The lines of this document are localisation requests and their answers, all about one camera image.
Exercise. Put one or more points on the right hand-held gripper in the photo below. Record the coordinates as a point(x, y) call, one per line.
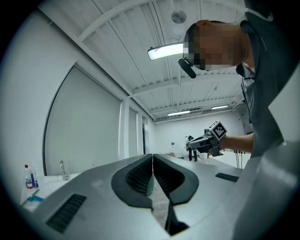
point(216, 136)

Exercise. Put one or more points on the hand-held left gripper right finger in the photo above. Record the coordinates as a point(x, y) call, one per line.
point(211, 187)

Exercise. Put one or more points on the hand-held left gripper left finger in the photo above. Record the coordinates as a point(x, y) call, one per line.
point(98, 211)

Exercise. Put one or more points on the clear spray bottle blue label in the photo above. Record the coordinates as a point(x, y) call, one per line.
point(34, 178)

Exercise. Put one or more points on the person's right forearm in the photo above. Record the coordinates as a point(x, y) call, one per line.
point(239, 142)

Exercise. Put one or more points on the red-capped clear bottle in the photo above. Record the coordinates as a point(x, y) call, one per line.
point(28, 179)

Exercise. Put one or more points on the cardboard box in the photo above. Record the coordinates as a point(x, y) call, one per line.
point(171, 154)

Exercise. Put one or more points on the long ceiling tube light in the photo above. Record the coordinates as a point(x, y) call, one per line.
point(178, 113)

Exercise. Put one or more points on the short ceiling tube light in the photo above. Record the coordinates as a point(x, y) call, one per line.
point(219, 107)

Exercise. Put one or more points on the chrome faucet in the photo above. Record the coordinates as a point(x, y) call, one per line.
point(63, 171)

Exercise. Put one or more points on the gray roller window blind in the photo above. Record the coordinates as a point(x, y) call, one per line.
point(82, 126)

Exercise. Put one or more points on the large oblong ceiling lamp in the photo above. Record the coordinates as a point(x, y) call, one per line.
point(165, 51)

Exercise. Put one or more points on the person's head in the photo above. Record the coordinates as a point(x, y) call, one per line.
point(220, 44)

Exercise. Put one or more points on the person's gray shirt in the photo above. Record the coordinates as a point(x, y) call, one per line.
point(269, 70)

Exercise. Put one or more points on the round ceiling fan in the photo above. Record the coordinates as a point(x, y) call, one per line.
point(178, 16)

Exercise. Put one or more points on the black head-worn camera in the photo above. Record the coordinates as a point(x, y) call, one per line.
point(187, 67)

